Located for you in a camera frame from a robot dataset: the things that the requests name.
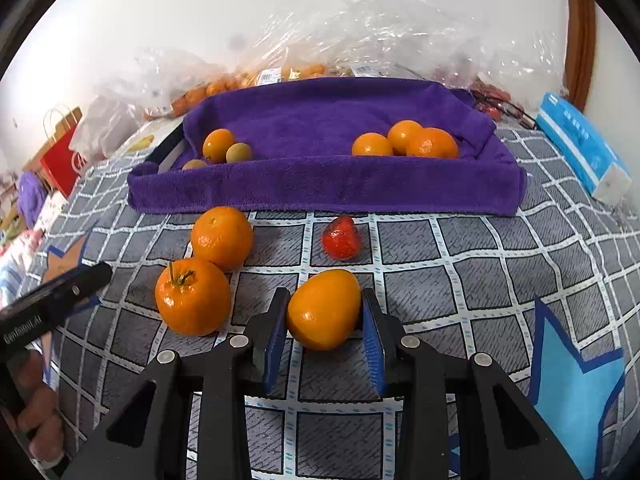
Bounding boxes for kraft paper bag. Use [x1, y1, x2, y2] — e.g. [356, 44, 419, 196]
[22, 105, 83, 173]

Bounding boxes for large mandarin orange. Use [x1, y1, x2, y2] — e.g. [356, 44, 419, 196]
[191, 206, 255, 272]

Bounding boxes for purple plush item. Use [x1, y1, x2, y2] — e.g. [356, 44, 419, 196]
[17, 170, 48, 228]

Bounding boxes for person's left hand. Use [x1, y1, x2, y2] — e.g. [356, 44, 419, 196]
[7, 352, 67, 463]

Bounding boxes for striped blue cloth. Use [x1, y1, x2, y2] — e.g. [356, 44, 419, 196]
[0, 245, 46, 311]

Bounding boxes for clear bag of red fruits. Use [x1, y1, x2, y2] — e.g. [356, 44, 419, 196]
[435, 35, 566, 111]

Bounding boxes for purple towel-lined tray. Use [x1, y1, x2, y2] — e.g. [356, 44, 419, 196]
[126, 76, 528, 217]

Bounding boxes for clear bag of mandarins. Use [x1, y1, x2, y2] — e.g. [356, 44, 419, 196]
[95, 47, 241, 122]

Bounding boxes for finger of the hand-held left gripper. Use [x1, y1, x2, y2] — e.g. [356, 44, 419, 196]
[27, 261, 113, 318]

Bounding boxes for clear bag of small oranges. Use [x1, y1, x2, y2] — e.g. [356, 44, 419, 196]
[235, 57, 331, 88]

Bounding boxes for crumpled empty clear plastic bag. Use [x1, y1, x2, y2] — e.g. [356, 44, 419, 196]
[270, 0, 501, 81]

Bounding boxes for black tray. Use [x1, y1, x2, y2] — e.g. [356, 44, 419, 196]
[150, 122, 187, 173]

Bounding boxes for grey checkered blanket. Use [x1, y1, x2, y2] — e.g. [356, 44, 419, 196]
[10, 125, 640, 480]

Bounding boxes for egg-shaped orange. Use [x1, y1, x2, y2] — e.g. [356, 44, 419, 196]
[286, 269, 362, 352]

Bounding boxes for floral cloth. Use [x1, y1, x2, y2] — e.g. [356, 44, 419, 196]
[35, 192, 68, 233]

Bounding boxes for white plastic bag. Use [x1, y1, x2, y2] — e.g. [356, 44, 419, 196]
[67, 95, 146, 163]

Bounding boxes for red strawberry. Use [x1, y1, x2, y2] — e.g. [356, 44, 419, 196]
[321, 215, 363, 261]

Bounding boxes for brown wooden door frame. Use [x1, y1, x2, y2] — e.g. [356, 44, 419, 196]
[565, 0, 598, 113]

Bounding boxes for mandarin orange with green stem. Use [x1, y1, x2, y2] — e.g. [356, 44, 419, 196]
[154, 259, 232, 337]

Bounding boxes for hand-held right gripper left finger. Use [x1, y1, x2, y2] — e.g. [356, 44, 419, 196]
[62, 287, 292, 480]

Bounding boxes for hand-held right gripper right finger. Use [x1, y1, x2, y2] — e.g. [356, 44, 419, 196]
[360, 287, 573, 480]

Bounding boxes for blue tissue pack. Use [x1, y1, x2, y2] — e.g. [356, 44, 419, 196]
[536, 91, 633, 206]

